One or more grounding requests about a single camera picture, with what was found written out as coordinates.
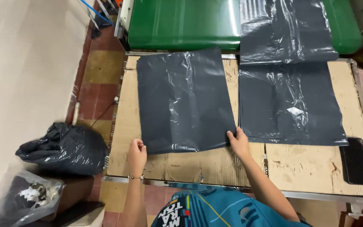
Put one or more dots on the person's left hand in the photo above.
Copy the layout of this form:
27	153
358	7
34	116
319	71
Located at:
136	157

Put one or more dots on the person's right hand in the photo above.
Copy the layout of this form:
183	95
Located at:
240	145

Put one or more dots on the person's left fingers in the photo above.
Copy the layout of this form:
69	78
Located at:
137	144

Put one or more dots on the dark grey plastic bag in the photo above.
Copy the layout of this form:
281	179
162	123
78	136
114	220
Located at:
184	101
282	31

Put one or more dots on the brown cardboard sheet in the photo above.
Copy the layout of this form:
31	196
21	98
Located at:
304	167
197	165

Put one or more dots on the white pipe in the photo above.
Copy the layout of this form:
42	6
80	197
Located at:
76	113

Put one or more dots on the stuffed black garbage bag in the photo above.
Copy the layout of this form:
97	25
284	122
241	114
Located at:
65	149

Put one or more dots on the brown wooden stool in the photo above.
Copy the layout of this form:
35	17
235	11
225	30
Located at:
74	195

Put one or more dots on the person's teal printed shirt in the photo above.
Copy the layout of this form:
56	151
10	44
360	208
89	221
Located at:
219	209

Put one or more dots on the clear plastic bag of scraps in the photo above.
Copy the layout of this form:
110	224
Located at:
24	198

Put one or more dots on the green conveyor belt machine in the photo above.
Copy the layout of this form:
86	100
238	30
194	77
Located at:
184	25

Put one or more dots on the blue rod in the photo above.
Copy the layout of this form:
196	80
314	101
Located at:
97	13

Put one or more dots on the stack of grey plastic bags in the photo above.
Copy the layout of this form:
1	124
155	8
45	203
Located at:
291	104

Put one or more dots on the black smartphone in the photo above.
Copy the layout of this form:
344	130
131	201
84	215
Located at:
354	161

